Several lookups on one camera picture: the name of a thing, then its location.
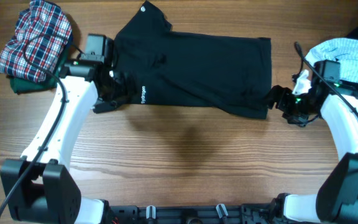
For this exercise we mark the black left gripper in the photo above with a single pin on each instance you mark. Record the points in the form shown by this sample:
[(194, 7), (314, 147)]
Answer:
[(122, 90)]

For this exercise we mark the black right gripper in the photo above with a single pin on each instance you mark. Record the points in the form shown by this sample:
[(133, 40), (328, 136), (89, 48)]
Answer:
[(284, 94)]

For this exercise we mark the black t-shirt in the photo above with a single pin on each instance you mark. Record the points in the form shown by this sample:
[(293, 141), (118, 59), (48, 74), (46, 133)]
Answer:
[(171, 68)]

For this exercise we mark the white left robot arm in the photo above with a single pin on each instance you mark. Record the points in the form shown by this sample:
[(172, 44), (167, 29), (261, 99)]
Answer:
[(38, 185)]

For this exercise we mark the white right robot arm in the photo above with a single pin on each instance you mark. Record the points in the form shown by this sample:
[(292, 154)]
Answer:
[(337, 104)]

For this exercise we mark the light blue striped shirt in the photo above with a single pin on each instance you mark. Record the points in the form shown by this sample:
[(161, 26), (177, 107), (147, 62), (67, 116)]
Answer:
[(342, 50)]

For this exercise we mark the plaid folded shirt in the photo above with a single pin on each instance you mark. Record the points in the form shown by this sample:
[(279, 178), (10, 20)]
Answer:
[(41, 33)]

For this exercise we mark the green folded garment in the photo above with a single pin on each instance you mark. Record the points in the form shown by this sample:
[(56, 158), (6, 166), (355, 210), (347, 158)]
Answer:
[(19, 85)]

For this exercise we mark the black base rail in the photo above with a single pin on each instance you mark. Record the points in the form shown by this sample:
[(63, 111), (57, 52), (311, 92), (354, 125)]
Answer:
[(240, 214)]

